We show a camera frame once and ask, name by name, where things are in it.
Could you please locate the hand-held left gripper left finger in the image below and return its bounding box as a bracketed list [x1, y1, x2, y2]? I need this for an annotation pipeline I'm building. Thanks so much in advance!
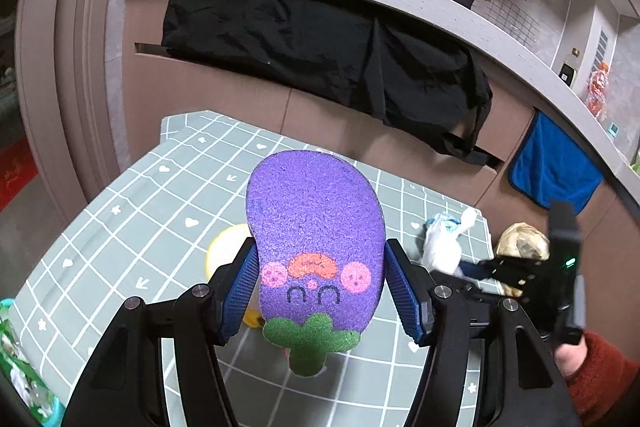
[62, 237, 261, 427]

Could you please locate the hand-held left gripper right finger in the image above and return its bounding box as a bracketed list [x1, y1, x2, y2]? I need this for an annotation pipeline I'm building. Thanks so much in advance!
[384, 238, 581, 427]

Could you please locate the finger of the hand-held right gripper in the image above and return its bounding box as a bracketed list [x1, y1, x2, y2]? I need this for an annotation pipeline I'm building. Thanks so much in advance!
[457, 256, 551, 299]

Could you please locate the round yellow sponge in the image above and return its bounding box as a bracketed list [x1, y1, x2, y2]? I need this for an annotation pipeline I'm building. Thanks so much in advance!
[206, 225, 266, 328]

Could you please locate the white blue plastic wrapper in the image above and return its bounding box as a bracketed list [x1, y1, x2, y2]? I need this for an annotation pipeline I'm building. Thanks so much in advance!
[420, 207, 483, 278]

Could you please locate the purple eggplant sponge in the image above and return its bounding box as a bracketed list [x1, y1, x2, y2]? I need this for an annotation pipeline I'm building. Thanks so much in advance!
[245, 150, 386, 379]

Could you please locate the teal trash bin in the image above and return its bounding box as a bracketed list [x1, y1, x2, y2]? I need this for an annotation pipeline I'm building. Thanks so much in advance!
[0, 298, 66, 427]

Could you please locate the person's right forearm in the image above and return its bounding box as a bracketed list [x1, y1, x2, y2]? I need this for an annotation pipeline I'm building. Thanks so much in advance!
[567, 332, 640, 427]

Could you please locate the person's right hand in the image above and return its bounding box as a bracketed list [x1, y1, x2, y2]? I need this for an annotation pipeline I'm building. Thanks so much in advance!
[554, 341, 590, 382]

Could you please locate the beige plastic bag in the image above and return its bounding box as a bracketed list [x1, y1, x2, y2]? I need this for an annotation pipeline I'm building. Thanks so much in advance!
[495, 222, 551, 298]

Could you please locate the blue towel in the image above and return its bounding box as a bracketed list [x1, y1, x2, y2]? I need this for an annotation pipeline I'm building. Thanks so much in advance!
[507, 109, 606, 215]

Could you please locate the green grid tablecloth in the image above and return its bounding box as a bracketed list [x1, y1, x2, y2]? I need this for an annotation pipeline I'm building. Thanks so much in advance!
[10, 109, 493, 427]

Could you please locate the orange ornament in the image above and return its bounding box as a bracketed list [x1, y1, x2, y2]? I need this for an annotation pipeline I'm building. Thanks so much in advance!
[585, 62, 612, 118]

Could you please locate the dark bottle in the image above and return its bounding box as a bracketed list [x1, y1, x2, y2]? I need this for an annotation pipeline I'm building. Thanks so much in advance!
[557, 47, 583, 88]

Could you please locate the white door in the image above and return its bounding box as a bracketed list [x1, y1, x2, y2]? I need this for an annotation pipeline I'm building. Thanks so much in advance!
[575, 4, 620, 92]

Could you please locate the red floor mat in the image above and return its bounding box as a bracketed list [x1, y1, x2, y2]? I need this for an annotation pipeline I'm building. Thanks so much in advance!
[0, 137, 40, 214]

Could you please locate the black cloth bag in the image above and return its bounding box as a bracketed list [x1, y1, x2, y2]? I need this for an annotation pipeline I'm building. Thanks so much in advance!
[161, 0, 493, 165]

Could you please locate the grey door frame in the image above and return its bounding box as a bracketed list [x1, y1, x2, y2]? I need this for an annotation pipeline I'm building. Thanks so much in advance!
[15, 0, 133, 228]

